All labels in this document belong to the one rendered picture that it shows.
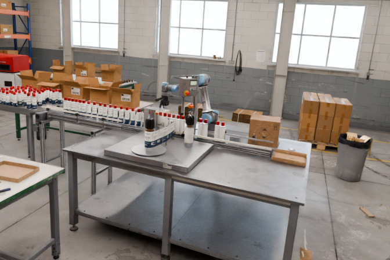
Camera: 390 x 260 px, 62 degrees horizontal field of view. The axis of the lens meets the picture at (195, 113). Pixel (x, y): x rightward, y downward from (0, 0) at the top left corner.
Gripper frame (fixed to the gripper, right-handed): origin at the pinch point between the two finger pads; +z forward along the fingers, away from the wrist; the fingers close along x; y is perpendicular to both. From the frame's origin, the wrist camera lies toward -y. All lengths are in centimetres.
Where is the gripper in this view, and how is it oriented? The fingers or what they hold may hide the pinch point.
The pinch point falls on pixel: (161, 111)
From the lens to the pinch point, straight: 386.9
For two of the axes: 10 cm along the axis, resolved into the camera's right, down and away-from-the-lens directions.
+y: 9.4, 1.5, -2.9
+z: -0.8, 9.7, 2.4
